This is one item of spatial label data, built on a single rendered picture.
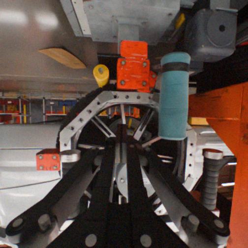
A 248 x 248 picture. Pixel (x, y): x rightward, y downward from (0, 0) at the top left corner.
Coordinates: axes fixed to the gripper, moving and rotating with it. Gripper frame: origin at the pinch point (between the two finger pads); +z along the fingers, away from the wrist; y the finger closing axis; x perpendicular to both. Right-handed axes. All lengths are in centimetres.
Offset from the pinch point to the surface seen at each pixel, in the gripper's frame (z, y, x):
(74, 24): 85, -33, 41
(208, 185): 6.5, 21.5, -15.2
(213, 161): 7.9, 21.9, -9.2
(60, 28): 103, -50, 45
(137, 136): 38.2, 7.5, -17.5
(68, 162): 4.8, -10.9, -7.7
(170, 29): 72, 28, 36
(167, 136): 18.3, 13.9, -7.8
